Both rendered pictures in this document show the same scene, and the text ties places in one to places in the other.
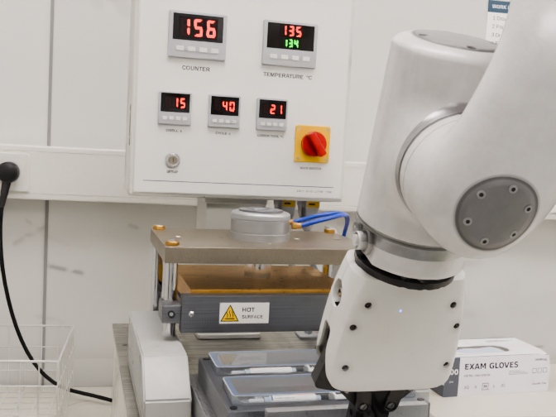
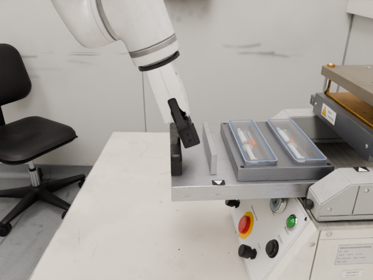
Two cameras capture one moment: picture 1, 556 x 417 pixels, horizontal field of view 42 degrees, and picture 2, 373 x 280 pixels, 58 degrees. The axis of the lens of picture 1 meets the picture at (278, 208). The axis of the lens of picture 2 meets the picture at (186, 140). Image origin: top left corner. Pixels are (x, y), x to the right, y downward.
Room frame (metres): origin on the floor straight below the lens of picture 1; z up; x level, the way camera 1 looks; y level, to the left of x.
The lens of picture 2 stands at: (0.70, -0.64, 1.28)
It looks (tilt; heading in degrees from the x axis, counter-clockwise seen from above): 26 degrees down; 102
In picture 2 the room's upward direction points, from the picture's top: straight up
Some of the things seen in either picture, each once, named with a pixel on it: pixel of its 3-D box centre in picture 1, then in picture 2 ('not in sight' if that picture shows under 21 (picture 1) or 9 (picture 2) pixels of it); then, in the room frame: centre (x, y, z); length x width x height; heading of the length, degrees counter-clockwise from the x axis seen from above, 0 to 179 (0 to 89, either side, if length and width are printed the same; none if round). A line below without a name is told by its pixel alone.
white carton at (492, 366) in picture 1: (480, 365); not in sight; (1.37, -0.41, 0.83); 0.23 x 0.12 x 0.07; 108
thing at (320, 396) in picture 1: (318, 394); (248, 142); (0.69, -0.05, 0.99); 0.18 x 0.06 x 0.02; 105
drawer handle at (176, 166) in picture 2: not in sight; (175, 146); (0.56, -0.09, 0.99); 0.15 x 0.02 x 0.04; 106
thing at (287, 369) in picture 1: (294, 366); (292, 141); (0.78, -0.03, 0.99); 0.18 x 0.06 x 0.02; 106
